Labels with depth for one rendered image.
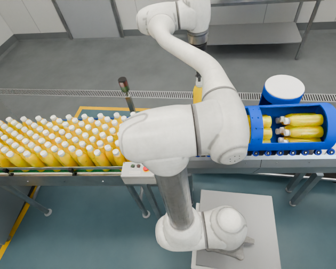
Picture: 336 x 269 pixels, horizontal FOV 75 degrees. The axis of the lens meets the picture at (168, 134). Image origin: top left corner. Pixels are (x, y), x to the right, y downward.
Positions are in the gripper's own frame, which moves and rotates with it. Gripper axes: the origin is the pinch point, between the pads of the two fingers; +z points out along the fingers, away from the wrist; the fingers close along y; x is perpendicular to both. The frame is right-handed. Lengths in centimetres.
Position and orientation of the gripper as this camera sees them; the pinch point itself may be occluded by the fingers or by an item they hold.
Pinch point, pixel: (199, 77)
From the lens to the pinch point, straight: 117.1
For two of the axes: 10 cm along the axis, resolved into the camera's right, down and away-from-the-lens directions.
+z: 1.4, 5.9, 8.0
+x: -9.9, 0.2, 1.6
